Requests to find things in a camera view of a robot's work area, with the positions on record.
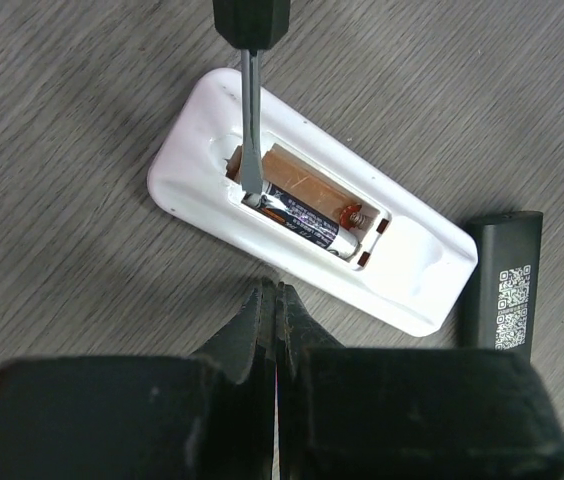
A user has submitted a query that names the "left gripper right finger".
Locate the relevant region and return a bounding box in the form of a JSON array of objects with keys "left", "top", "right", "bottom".
[{"left": 276, "top": 284, "right": 564, "bottom": 479}]

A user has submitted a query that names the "dark battery in remote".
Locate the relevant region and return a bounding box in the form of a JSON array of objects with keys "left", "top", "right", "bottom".
[{"left": 242, "top": 181, "right": 360, "bottom": 260}]

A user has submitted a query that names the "orange handled screwdriver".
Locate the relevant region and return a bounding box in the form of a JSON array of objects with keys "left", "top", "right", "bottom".
[{"left": 212, "top": 0, "right": 291, "bottom": 197}]

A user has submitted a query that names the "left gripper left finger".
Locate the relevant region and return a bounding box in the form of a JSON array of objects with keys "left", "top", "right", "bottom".
[{"left": 0, "top": 280, "right": 276, "bottom": 479}]

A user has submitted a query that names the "black open remote control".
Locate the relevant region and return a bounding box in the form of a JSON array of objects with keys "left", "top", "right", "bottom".
[{"left": 459, "top": 211, "right": 544, "bottom": 360}]

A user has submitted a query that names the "white remote control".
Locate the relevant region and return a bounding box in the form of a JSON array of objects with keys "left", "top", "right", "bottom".
[{"left": 147, "top": 68, "right": 477, "bottom": 337}]

